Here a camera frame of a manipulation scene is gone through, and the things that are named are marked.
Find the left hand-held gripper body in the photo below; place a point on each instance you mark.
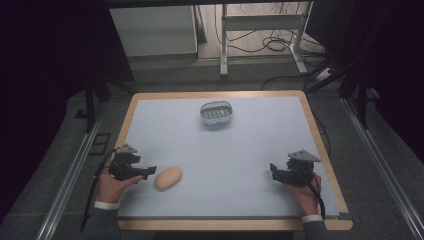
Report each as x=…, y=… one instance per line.
x=124, y=165

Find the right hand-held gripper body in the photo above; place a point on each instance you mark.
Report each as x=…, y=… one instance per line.
x=296, y=171

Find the tan bread roll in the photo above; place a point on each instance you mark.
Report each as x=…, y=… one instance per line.
x=168, y=178

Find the white soap dish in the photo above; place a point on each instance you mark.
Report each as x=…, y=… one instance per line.
x=216, y=113

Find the person's left hand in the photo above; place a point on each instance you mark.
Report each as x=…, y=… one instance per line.
x=111, y=190

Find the person's right hand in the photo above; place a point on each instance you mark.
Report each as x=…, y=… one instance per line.
x=305, y=198

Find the light blue table mat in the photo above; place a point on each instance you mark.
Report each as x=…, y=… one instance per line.
x=226, y=160

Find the wooden table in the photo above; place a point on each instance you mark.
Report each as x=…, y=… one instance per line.
x=220, y=225

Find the black stand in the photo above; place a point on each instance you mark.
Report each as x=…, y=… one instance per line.
x=353, y=83
x=95, y=96

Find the white power strip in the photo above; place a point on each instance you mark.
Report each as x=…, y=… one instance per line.
x=324, y=75

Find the white cabinet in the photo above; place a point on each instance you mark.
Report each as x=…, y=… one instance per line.
x=155, y=30

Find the black floor frame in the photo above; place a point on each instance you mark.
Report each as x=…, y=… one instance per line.
x=100, y=144

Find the aluminium floor rail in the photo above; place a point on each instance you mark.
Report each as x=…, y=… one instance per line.
x=70, y=176
x=383, y=166

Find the white metal table frame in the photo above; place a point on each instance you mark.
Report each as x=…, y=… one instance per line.
x=263, y=22

